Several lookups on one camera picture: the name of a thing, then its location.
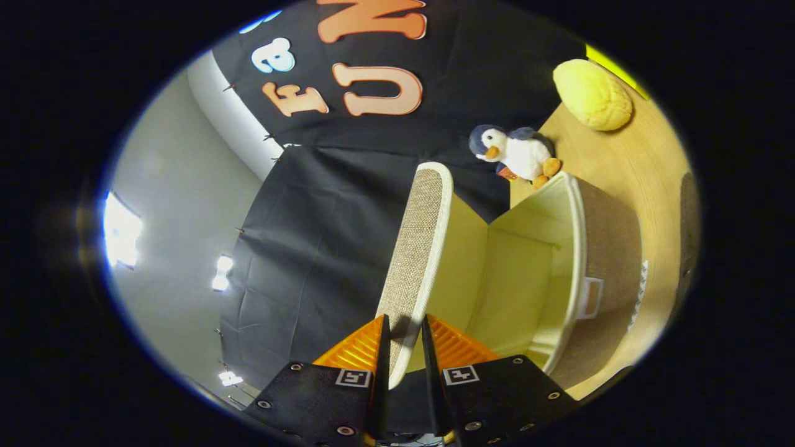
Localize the brown fabric storage box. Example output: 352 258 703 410
376 161 650 393

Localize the penguin plush toy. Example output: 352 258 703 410
468 124 563 191

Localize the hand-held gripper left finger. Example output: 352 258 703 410
241 314 392 447

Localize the yellow bread-shaped squishy toy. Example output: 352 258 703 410
552 59 634 132

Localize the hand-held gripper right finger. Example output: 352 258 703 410
421 314 579 447

